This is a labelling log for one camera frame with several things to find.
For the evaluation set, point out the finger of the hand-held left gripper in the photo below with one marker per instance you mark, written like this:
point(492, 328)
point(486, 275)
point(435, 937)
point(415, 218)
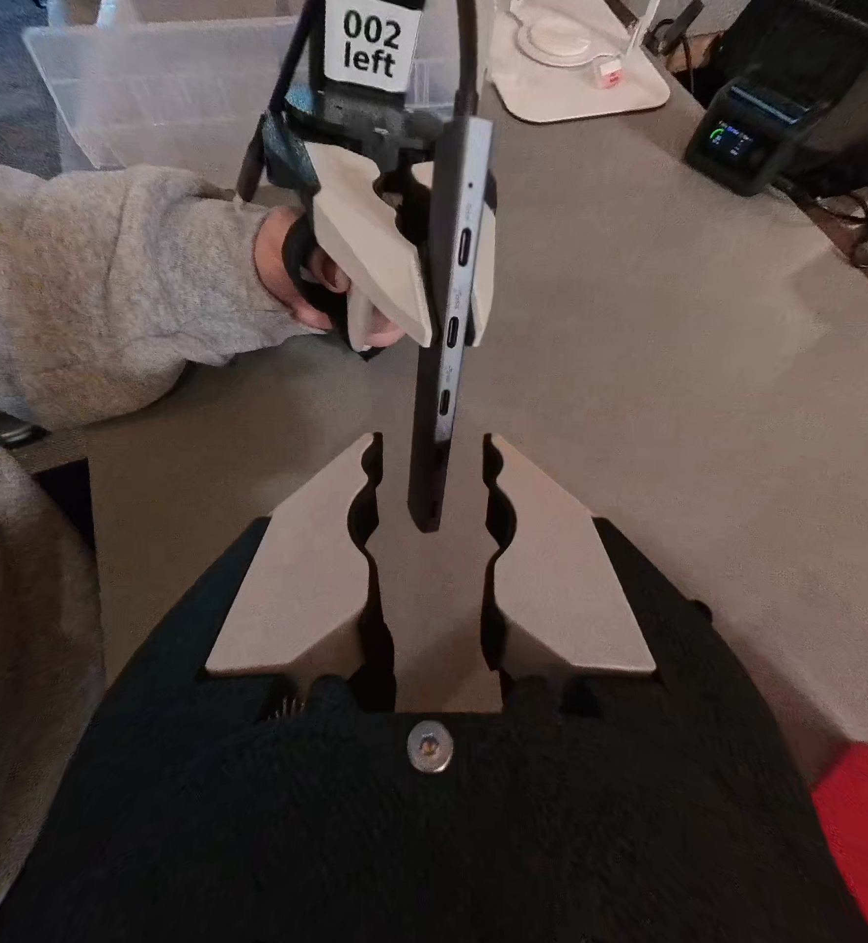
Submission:
point(360, 236)
point(485, 280)

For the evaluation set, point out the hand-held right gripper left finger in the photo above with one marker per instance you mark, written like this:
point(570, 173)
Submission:
point(294, 589)

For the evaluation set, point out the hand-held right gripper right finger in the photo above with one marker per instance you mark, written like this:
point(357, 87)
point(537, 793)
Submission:
point(574, 589)

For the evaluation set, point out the grey usb hub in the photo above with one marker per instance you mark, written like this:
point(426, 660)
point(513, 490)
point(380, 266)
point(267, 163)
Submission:
point(449, 331)

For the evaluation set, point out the clear plastic bin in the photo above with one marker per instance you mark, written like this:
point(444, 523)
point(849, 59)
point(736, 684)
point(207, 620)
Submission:
point(169, 88)

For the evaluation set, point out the person's left forearm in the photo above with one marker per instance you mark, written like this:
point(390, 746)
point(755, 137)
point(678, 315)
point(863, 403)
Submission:
point(110, 280)

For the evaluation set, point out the person's left hand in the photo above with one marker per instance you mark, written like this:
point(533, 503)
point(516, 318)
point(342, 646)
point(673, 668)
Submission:
point(268, 258)

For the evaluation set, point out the white lamp base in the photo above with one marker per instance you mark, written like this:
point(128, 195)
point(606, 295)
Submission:
point(574, 88)

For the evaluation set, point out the person's grey printed sweatshirt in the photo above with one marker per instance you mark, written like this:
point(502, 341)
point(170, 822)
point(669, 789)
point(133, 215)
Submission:
point(21, 626)

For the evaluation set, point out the black label printer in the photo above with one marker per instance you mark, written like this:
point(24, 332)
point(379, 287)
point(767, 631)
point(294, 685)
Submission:
point(773, 110)

